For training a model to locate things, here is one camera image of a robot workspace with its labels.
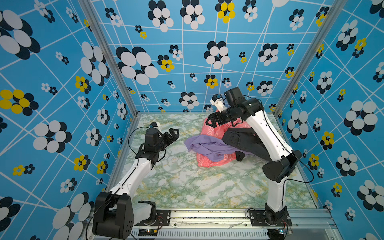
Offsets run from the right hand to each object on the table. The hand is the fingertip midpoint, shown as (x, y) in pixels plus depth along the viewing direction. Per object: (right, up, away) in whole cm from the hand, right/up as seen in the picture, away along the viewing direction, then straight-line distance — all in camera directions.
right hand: (213, 120), depth 79 cm
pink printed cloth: (+6, -7, +28) cm, 30 cm away
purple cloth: (+1, -17, +13) cm, 22 cm away
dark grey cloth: (+19, -11, +6) cm, 22 cm away
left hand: (-21, -7, +5) cm, 23 cm away
